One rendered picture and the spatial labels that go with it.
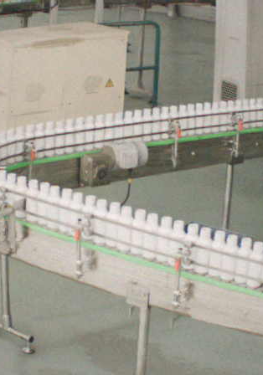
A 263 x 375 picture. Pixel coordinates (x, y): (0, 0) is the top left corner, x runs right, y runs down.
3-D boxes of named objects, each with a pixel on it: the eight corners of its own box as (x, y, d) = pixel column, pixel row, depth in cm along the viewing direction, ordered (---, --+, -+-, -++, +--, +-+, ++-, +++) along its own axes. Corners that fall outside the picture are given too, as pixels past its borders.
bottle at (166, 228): (152, 259, 397) (155, 218, 392) (160, 255, 402) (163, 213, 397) (167, 264, 394) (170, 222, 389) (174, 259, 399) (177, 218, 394)
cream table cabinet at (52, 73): (77, 154, 890) (85, 21, 854) (121, 173, 843) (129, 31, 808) (-33, 172, 826) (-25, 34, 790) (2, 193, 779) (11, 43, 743)
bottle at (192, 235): (193, 270, 388) (196, 228, 383) (178, 267, 391) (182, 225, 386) (200, 266, 393) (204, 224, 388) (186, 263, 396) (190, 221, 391)
